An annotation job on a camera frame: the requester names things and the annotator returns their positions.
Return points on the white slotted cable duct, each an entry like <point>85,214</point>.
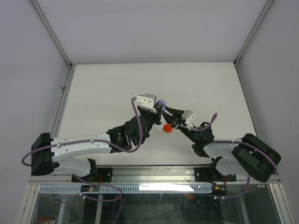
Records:
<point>126,189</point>

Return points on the purple earbud charging case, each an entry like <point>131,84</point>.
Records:
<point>162,103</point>

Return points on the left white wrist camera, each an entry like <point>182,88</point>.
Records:
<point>146,102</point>

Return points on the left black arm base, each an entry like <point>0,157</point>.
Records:
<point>103,175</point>

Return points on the aluminium mounting rail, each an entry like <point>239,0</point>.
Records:
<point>148,174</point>

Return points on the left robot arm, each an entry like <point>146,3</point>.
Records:
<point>54,154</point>

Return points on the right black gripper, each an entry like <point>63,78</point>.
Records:
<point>171,120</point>

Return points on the white earbud charging case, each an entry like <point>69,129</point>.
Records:
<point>158,127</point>

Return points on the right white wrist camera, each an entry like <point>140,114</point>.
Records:
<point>189,117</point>

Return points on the orange earbud charging case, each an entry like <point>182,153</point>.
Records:
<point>167,128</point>

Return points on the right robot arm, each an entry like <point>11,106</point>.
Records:
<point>247,155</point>

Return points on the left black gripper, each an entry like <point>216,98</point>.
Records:
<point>156,116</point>

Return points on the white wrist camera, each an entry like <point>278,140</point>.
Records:
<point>146,102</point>
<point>189,117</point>

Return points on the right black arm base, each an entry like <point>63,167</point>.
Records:
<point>211,175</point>

